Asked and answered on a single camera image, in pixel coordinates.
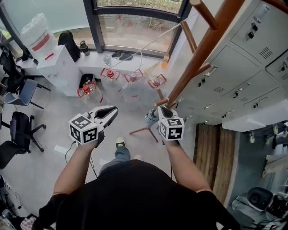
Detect white folded cloth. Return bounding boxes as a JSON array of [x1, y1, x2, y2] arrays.
[[261, 153, 288, 178]]

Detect black mesh office chair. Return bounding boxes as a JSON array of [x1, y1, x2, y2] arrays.
[[0, 44, 26, 95]]

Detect black crate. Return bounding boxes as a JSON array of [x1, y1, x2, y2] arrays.
[[266, 194, 288, 219]]

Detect black wheeled office chair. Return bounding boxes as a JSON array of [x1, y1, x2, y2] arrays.
[[0, 111, 47, 170]]

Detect clear dispenser water jug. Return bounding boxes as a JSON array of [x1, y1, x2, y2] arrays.
[[19, 12, 57, 62]]

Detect red-handled clear water jug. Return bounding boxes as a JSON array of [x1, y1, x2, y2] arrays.
[[143, 73, 167, 106], [76, 81, 104, 109], [100, 67, 122, 96], [121, 69, 145, 105]]

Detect blue plastic chair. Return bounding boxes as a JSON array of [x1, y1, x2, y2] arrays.
[[2, 78, 51, 110]]

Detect black backpack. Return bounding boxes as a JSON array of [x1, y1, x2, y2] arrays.
[[58, 30, 81, 62]]

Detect brown wooden coat stand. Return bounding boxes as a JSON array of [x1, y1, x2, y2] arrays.
[[129, 0, 288, 143]]

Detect person's black white shoe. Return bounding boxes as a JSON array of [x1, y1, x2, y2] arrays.
[[115, 136, 126, 149]]

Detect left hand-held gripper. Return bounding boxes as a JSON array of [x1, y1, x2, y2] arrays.
[[68, 105, 119, 149]]

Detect grey metal locker cabinet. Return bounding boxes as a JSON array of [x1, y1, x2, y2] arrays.
[[174, 0, 288, 133]]

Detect orange drink bottle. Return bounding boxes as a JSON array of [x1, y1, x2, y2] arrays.
[[161, 53, 170, 69]]

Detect wooden plank panel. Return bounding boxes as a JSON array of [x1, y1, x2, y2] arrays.
[[193, 123, 236, 204]]

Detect dark drinking bottle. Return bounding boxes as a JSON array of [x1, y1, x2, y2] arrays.
[[79, 40, 91, 57]]

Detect black floor cable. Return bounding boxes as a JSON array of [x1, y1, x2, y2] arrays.
[[64, 140, 99, 179]]

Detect black waste bin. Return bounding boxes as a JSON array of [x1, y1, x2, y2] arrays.
[[78, 73, 95, 90]]

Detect person's right forearm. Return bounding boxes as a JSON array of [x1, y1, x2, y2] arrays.
[[165, 139, 212, 193]]

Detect white round-faced device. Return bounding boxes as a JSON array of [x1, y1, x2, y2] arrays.
[[246, 186, 275, 212]]

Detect person's blue jeans leg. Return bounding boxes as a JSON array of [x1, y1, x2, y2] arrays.
[[98, 146, 131, 177]]

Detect white cord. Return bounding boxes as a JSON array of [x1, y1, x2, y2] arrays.
[[109, 12, 199, 69]]

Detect person's black shirt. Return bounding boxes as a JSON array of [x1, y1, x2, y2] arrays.
[[37, 159, 241, 230]]

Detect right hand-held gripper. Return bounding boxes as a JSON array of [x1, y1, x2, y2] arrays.
[[157, 105, 185, 147]]

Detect person's left forearm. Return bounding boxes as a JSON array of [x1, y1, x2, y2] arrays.
[[52, 140, 100, 196]]

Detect white water dispenser cabinet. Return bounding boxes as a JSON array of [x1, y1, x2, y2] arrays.
[[36, 44, 82, 97]]

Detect black cloth on sill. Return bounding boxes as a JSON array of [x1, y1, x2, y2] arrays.
[[111, 51, 134, 61]]

